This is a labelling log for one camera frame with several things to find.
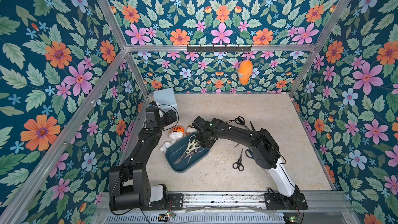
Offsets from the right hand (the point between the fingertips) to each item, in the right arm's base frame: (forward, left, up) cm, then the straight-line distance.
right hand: (197, 143), depth 89 cm
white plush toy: (-1, +18, -1) cm, 18 cm away
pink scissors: (-3, +1, -4) cm, 5 cm away
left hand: (+12, +16, +13) cm, 24 cm away
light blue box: (+23, +21, +12) cm, 33 cm away
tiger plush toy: (+6, +13, +2) cm, 14 cm away
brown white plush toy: (+9, +6, +1) cm, 11 cm away
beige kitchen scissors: (-1, +2, 0) cm, 3 cm away
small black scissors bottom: (-9, -24, -5) cm, 26 cm away
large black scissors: (+16, -35, -5) cm, 39 cm away
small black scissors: (-6, +4, -3) cm, 8 cm away
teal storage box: (-6, +6, +1) cm, 9 cm away
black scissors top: (+21, -27, -4) cm, 35 cm away
